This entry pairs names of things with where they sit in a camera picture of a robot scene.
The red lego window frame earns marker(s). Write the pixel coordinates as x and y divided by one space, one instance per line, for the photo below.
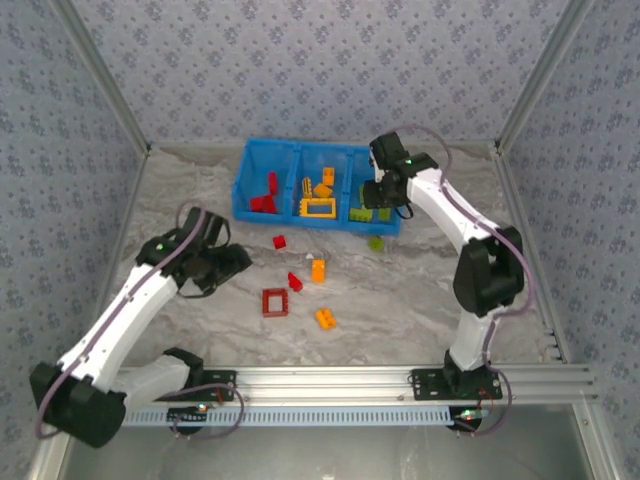
265 302

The aluminium frame post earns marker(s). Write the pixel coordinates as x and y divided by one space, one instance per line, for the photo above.
535 80
109 80

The small olive green lego brick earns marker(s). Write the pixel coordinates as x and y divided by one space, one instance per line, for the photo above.
376 244

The blue three-compartment plastic bin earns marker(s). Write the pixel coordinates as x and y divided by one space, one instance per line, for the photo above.
265 160

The black controller board with LED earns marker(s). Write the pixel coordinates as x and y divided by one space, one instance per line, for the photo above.
470 424
182 415

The orange lego brick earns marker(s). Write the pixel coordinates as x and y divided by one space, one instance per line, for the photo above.
318 271
322 190
325 319

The wide aluminium extrusion rail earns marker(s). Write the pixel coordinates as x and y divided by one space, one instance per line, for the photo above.
320 382

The red sloped lego piece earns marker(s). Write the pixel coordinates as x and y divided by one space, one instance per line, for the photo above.
295 283

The small red lego brick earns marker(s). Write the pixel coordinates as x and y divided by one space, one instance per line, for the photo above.
280 242

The aluminium side rail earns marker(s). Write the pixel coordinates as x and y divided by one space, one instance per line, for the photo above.
139 175
510 180

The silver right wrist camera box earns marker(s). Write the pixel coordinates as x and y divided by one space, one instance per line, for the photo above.
375 165

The yellow lego window frame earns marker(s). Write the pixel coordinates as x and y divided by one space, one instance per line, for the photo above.
302 208

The long bright green lego brick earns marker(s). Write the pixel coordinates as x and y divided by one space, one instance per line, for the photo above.
361 215

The short aluminium frame leg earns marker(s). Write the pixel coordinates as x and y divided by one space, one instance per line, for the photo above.
597 450
47 462

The yellow black striped lego piece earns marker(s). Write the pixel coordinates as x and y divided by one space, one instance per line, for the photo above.
306 186

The grey metal panel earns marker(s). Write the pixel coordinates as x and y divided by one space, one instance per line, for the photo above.
320 455

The orange round lego piece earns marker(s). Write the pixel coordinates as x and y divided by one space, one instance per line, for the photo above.
325 181

